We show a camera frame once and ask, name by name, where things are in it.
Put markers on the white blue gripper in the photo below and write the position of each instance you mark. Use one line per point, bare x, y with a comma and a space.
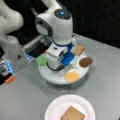
59, 56

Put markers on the brown toast slice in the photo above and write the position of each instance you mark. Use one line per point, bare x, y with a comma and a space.
78, 50
73, 114

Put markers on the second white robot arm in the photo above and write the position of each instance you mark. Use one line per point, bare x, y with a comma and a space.
10, 21

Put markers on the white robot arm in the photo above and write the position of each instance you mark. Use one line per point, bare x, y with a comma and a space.
57, 25

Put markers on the green lettuce leaf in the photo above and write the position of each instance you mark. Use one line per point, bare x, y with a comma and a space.
42, 60

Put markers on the white sectioned round tray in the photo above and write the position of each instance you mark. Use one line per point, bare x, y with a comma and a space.
57, 77

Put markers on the yellow cheese slice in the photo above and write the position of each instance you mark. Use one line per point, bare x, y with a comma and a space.
71, 76

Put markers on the brown meat patty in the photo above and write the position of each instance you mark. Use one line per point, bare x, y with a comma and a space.
85, 62

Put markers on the white paper plate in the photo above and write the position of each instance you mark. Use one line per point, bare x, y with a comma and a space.
64, 104

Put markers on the orange block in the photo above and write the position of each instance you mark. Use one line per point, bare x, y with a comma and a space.
10, 79

